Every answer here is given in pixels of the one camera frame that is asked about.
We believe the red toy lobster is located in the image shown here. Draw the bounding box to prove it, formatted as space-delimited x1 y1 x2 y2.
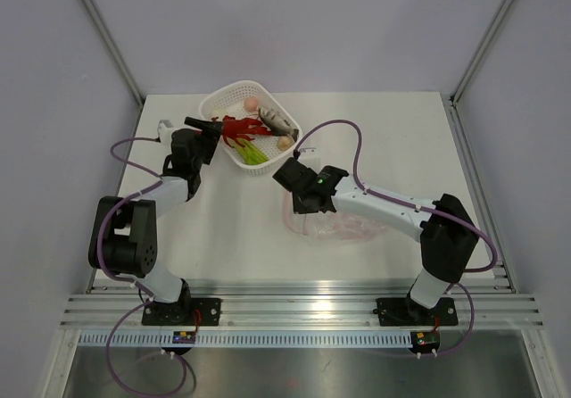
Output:
221 115 273 147

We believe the clear zip top bag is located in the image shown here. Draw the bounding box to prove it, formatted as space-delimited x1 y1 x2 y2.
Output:
282 192 385 242

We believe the white plastic basket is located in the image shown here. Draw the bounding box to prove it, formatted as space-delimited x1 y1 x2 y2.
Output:
199 80 303 176

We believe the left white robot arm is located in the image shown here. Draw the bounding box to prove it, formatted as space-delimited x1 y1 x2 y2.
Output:
88 117 223 325

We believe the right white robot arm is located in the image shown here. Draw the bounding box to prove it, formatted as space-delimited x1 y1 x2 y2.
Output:
273 158 479 326

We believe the green toy leek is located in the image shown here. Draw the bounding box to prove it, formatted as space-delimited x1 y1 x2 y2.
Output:
235 139 269 166

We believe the pink toy egg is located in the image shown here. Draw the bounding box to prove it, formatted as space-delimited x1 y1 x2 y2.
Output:
244 96 259 112

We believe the grey toy fish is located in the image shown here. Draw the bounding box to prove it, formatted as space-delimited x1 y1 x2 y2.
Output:
257 106 299 142

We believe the left small circuit board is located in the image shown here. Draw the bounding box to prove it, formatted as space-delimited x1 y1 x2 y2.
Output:
172 331 196 344

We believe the small circuit board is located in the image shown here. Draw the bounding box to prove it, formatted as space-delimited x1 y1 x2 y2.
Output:
410 330 441 353
172 331 196 344

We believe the right small circuit board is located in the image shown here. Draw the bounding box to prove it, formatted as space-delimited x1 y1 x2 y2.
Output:
410 330 441 353

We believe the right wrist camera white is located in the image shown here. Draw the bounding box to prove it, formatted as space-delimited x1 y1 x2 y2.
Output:
298 147 321 172

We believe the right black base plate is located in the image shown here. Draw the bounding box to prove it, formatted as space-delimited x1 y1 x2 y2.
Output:
373 297 459 327

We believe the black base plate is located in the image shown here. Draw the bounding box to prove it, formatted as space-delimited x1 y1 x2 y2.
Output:
373 297 459 327
142 298 221 327

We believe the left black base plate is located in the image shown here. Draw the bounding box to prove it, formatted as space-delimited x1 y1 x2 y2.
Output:
142 298 221 327

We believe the white slotted cable duct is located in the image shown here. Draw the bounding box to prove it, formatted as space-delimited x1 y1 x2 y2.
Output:
79 330 412 349

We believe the aluminium mounting rail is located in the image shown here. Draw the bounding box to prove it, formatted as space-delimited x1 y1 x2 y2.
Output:
59 278 543 330

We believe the left aluminium frame post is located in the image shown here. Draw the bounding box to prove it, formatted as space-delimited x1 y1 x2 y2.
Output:
79 0 145 112

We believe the aluminium frame post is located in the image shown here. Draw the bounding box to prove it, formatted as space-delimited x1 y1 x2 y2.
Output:
79 0 145 112
450 0 517 107

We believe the right aluminium frame post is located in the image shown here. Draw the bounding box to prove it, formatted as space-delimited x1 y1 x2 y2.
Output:
450 0 517 107

